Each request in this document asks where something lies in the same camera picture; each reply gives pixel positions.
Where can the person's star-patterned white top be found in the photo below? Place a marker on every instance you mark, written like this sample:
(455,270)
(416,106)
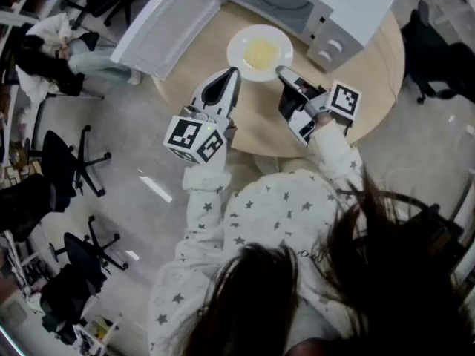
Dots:
(267,213)

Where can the person's left forearm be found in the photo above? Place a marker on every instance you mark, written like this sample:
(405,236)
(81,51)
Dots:
(204,198)

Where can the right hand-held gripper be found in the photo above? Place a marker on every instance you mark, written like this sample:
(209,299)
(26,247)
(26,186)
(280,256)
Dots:
(343,100)

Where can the person's right forearm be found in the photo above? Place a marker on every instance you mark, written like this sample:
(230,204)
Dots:
(334,150)

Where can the white plate of food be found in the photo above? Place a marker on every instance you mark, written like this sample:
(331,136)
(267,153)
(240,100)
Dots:
(259,52)

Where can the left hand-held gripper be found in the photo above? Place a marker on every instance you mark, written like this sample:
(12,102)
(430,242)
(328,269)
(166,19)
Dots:
(193,139)

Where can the box of colourful items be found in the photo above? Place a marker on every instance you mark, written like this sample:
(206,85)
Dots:
(94,332)

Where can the white microwave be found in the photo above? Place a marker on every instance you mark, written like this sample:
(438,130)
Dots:
(356,9)

